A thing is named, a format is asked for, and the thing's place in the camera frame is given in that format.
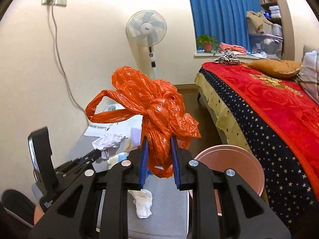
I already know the orange plastic bag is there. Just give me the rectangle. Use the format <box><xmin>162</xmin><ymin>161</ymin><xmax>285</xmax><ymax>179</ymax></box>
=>
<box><xmin>85</xmin><ymin>66</ymin><xmax>201</xmax><ymax>178</ymax></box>

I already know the crumpled white tissue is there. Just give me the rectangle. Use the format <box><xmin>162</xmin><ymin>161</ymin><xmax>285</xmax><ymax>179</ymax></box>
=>
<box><xmin>128</xmin><ymin>189</ymin><xmax>153</xmax><ymax>219</ymax></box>

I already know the grey power cable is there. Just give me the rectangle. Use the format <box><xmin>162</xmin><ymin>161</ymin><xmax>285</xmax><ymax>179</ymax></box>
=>
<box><xmin>51</xmin><ymin>4</ymin><xmax>90</xmax><ymax>125</ymax></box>

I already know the beige jacket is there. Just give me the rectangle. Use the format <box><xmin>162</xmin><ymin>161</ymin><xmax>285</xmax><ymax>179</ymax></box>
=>
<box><xmin>246</xmin><ymin>11</ymin><xmax>273</xmax><ymax>35</ymax></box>

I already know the zebra striped cloth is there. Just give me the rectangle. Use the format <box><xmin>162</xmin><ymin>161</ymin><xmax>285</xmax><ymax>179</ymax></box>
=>
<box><xmin>214</xmin><ymin>50</ymin><xmax>240</xmax><ymax>65</ymax></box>

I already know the crumpled white paper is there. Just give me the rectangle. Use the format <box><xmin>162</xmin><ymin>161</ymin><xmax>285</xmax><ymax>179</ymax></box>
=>
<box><xmin>92</xmin><ymin>133</ymin><xmax>125</xmax><ymax>160</ymax></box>

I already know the plaid grey pillow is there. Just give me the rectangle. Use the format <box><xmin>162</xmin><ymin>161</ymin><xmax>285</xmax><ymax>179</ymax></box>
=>
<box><xmin>297</xmin><ymin>50</ymin><xmax>318</xmax><ymax>104</ymax></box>

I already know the clear storage box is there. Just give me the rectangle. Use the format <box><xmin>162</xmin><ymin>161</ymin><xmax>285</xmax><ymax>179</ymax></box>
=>
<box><xmin>249</xmin><ymin>34</ymin><xmax>283</xmax><ymax>61</ymax></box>

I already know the pink folded cloth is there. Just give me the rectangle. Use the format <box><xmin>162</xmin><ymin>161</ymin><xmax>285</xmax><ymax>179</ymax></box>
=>
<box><xmin>219</xmin><ymin>42</ymin><xmax>247</xmax><ymax>56</ymax></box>

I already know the white standing fan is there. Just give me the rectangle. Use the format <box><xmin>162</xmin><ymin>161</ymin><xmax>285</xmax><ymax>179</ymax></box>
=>
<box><xmin>125</xmin><ymin>10</ymin><xmax>167</xmax><ymax>79</ymax></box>

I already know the blue curtain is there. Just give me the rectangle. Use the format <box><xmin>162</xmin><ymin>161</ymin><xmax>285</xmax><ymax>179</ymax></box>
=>
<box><xmin>190</xmin><ymin>0</ymin><xmax>261</xmax><ymax>52</ymax></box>

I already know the red floral blanket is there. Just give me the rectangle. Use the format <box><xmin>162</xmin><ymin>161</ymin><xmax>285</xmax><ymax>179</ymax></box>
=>
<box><xmin>200</xmin><ymin>62</ymin><xmax>318</xmax><ymax>195</ymax></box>

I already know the wooden bookshelf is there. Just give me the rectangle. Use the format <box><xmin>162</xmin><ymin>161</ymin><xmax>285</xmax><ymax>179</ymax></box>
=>
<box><xmin>260</xmin><ymin>0</ymin><xmax>295</xmax><ymax>60</ymax></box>

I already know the orange-brown pillow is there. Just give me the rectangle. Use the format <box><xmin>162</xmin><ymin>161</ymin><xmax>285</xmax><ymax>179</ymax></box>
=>
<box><xmin>248</xmin><ymin>59</ymin><xmax>302</xmax><ymax>79</ymax></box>

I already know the pink plastic basin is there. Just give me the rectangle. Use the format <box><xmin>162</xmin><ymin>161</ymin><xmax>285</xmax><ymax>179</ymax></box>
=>
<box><xmin>189</xmin><ymin>145</ymin><xmax>265</xmax><ymax>218</ymax></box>

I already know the potted green plant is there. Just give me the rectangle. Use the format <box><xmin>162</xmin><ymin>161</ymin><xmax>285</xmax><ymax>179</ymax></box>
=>
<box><xmin>196</xmin><ymin>34</ymin><xmax>219</xmax><ymax>53</ymax></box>

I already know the dark star-patterned bed sheet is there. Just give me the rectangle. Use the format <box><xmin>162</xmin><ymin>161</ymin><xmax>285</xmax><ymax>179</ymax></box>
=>
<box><xmin>195</xmin><ymin>70</ymin><xmax>318</xmax><ymax>233</ymax></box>

